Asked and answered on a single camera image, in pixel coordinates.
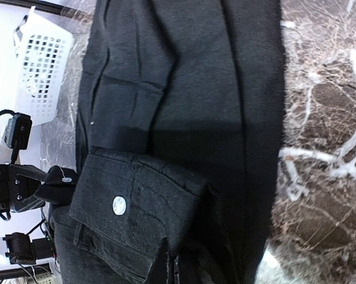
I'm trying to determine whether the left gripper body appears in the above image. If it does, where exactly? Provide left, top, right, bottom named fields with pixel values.
left=0, top=164, right=21, bottom=213

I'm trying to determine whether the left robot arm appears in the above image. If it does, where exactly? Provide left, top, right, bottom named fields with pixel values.
left=0, top=164, right=53, bottom=265

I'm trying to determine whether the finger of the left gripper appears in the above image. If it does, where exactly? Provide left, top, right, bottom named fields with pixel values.
left=10, top=164, right=47, bottom=185
left=10, top=189, right=46, bottom=213

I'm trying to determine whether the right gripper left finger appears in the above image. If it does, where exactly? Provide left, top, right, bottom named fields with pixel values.
left=145, top=238, right=174, bottom=284

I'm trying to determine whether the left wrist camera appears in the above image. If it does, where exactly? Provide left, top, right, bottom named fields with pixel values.
left=0, top=109, right=33, bottom=164

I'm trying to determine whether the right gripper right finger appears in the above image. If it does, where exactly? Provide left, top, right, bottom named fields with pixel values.
left=174, top=249, right=201, bottom=284

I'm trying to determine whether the left black frame post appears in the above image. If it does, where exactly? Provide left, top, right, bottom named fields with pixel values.
left=31, top=1, right=88, bottom=18

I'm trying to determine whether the black long sleeve shirt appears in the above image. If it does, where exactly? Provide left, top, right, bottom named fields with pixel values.
left=47, top=1, right=286, bottom=283

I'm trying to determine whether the grey plastic basket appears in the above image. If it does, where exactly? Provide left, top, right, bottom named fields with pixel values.
left=13, top=6, right=73, bottom=126

